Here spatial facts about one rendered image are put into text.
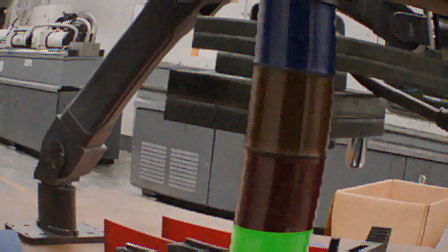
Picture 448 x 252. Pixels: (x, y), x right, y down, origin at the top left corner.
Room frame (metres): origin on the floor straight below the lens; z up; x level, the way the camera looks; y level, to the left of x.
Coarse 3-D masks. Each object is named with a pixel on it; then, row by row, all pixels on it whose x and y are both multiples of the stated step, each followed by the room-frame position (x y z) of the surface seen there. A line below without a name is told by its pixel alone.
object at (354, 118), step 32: (224, 32) 0.69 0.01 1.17; (256, 32) 0.68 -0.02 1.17; (224, 64) 0.68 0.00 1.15; (256, 64) 0.66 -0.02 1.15; (352, 64) 0.63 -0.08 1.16; (384, 64) 0.61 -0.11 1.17; (416, 64) 0.60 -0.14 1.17; (192, 96) 0.66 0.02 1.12; (224, 96) 0.65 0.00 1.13; (352, 96) 0.70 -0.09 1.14; (224, 128) 0.64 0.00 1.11; (352, 128) 0.70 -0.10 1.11; (352, 160) 0.74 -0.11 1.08
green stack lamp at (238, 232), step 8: (240, 232) 0.41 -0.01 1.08; (248, 232) 0.40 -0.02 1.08; (256, 232) 0.40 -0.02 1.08; (264, 232) 0.40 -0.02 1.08; (296, 232) 0.41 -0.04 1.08; (304, 232) 0.41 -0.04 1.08; (312, 232) 0.41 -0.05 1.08; (232, 240) 0.41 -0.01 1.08; (240, 240) 0.40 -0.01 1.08; (248, 240) 0.40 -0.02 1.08; (256, 240) 0.40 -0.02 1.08; (264, 240) 0.40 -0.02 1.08; (272, 240) 0.40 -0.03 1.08; (280, 240) 0.40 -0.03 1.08; (288, 240) 0.40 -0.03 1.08; (296, 240) 0.40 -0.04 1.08; (304, 240) 0.40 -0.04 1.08; (232, 248) 0.41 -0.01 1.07; (240, 248) 0.40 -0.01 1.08; (248, 248) 0.40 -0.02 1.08; (256, 248) 0.40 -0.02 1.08; (264, 248) 0.40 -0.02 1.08; (272, 248) 0.40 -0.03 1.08; (280, 248) 0.40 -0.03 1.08; (288, 248) 0.40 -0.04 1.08; (296, 248) 0.40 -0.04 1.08; (304, 248) 0.41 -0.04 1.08
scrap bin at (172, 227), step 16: (112, 224) 0.98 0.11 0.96; (176, 224) 1.07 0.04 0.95; (192, 224) 1.06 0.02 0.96; (112, 240) 0.98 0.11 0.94; (128, 240) 0.96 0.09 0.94; (144, 240) 0.95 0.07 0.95; (160, 240) 0.94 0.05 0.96; (176, 240) 1.07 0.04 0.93; (208, 240) 1.04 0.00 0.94; (224, 240) 1.03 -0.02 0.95
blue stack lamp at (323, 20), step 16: (272, 0) 0.40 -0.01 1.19; (288, 0) 0.40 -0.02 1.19; (304, 0) 0.40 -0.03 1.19; (272, 16) 0.40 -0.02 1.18; (288, 16) 0.40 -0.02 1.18; (304, 16) 0.40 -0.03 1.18; (320, 16) 0.40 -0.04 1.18; (336, 16) 0.41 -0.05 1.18; (272, 32) 0.40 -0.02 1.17; (288, 32) 0.40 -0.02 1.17; (304, 32) 0.40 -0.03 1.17; (320, 32) 0.40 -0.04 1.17; (336, 32) 0.41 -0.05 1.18; (256, 48) 0.41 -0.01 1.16; (272, 48) 0.40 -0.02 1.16; (288, 48) 0.40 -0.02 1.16; (304, 48) 0.40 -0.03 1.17; (320, 48) 0.40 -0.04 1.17; (272, 64) 0.40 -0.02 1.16; (288, 64) 0.40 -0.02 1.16; (304, 64) 0.40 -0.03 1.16; (320, 64) 0.40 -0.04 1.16
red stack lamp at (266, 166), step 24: (264, 168) 0.40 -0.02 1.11; (288, 168) 0.40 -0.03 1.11; (312, 168) 0.40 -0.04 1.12; (240, 192) 0.41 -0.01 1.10; (264, 192) 0.40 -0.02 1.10; (288, 192) 0.40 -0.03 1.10; (312, 192) 0.40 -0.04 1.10; (240, 216) 0.41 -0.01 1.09; (264, 216) 0.40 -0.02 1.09; (288, 216) 0.40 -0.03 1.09; (312, 216) 0.41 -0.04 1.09
